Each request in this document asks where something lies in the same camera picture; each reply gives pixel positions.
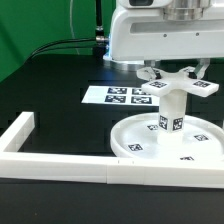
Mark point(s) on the white marker tag sheet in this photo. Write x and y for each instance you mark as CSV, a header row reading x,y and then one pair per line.
x,y
119,96

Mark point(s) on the black vertical pole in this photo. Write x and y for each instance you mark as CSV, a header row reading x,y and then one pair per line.
x,y
99,49

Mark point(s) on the white U-shaped fence frame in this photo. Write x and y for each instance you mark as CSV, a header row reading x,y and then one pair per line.
x,y
99,169

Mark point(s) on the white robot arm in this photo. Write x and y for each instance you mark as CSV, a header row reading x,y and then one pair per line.
x,y
156,30

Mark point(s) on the white cross-shaped table base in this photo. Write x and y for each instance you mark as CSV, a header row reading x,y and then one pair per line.
x,y
180,80

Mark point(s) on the white round table top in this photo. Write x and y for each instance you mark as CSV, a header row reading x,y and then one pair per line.
x,y
138,137

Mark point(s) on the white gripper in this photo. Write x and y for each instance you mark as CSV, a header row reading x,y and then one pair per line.
x,y
154,30

